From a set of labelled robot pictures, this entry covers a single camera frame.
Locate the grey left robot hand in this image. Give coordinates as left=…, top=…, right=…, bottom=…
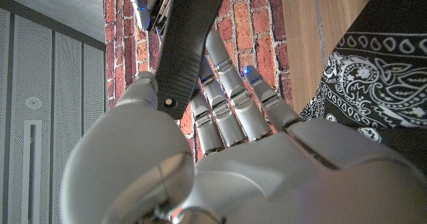
left=59, top=29, right=427, bottom=224

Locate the black stapler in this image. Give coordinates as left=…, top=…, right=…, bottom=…
left=146, top=0, right=230, bottom=121

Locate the black paisley bandana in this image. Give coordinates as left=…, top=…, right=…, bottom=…
left=299, top=0, right=427, bottom=177

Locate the red brick printed backdrop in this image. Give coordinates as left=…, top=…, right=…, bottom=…
left=99, top=0, right=294, bottom=165

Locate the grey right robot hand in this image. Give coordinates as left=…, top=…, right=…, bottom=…
left=122, top=0, right=151, bottom=32

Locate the round white ceiling fixture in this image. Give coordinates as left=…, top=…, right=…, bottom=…
left=25, top=97, right=43, bottom=110

